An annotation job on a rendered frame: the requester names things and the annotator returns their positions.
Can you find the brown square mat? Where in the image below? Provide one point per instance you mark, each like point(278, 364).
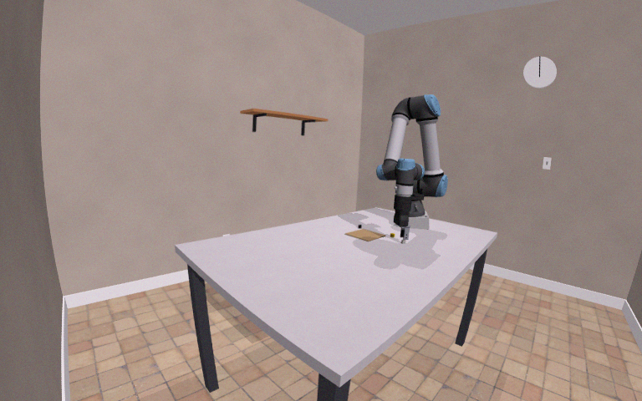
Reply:
point(365, 235)

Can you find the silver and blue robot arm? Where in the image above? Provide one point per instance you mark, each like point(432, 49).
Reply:
point(426, 110)

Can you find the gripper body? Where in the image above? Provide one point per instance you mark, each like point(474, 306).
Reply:
point(402, 204)

